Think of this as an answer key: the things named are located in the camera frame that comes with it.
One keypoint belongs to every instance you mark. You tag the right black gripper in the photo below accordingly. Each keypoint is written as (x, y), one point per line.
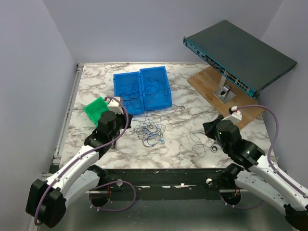
(209, 126)

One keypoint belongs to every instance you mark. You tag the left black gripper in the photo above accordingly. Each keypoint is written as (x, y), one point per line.
(123, 116)

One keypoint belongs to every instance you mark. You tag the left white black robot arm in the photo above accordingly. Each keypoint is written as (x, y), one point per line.
(48, 199)

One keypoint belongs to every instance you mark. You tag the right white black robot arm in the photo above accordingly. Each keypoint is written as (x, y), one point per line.
(254, 171)

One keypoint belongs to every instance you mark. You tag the large silver combination wrench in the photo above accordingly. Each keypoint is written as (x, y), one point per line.
(214, 148)

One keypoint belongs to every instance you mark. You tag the green plastic bin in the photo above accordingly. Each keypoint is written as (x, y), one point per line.
(95, 109)

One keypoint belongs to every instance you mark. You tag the left blue plastic bin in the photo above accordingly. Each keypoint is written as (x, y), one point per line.
(128, 87)

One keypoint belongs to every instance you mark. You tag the blue plastic bin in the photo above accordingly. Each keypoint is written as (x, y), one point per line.
(128, 87)
(156, 89)

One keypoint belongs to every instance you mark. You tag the small silver open wrench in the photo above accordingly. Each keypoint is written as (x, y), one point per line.
(178, 107)

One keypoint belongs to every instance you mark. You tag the wooden board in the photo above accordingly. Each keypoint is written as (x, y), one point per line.
(206, 83)

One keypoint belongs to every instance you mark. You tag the right blue plastic bin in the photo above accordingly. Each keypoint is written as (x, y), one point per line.
(156, 89)

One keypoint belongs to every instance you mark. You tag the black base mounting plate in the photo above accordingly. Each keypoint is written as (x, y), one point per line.
(165, 184)

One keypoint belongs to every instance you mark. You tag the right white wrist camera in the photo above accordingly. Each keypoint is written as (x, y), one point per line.
(235, 116)

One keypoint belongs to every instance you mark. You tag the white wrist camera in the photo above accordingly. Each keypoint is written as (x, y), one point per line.
(114, 106)
(235, 116)

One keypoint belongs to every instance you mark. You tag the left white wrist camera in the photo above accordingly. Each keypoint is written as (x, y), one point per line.
(114, 106)

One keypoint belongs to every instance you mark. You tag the metal switch stand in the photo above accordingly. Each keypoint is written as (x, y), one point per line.
(224, 92)

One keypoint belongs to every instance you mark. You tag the dark network switch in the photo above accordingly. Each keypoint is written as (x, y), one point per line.
(246, 61)

